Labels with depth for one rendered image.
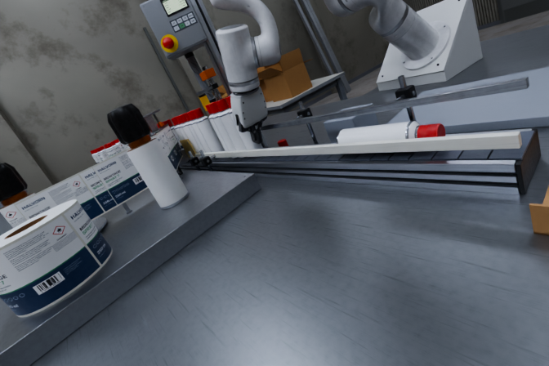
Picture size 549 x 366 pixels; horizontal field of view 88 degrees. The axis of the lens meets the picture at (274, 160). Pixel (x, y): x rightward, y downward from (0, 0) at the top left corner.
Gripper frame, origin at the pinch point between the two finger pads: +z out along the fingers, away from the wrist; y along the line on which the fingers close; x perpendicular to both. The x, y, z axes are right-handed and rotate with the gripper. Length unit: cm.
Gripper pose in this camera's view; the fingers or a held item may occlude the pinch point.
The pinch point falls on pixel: (256, 136)
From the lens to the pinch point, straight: 89.0
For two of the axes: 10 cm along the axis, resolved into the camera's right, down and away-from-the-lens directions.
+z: 1.7, 8.2, 5.5
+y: -6.9, 4.9, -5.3
